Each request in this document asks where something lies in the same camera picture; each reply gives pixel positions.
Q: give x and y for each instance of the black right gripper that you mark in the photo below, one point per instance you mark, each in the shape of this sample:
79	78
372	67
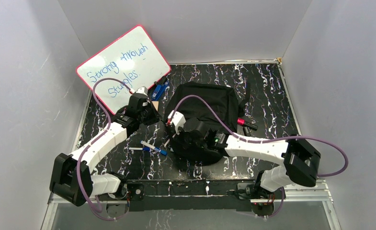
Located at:
178	138

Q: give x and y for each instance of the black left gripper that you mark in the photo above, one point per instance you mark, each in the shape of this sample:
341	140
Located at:
153	114

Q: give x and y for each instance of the black student backpack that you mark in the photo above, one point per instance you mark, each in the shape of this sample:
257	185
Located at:
210	110

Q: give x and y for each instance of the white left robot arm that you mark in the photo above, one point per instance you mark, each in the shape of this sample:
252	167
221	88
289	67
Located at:
72	177

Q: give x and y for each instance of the small wooden block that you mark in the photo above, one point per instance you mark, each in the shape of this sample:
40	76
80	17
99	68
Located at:
155	105

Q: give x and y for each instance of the blue stapler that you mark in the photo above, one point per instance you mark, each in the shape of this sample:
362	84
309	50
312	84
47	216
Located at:
159	90

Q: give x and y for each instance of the white blue whiteboard marker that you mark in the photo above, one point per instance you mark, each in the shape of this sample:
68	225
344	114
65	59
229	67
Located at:
147	145

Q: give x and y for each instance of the pink framed whiteboard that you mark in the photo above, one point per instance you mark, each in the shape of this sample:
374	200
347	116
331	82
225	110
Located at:
130	62

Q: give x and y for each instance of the pink capped black highlighter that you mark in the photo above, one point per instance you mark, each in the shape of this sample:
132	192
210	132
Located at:
248	124

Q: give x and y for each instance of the blue capped black highlighter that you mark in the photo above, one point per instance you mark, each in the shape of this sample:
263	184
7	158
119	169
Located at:
246	132

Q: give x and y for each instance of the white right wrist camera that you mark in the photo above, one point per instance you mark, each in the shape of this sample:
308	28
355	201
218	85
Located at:
176	121

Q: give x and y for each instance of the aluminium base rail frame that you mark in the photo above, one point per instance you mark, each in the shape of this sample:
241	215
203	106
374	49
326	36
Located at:
199	205

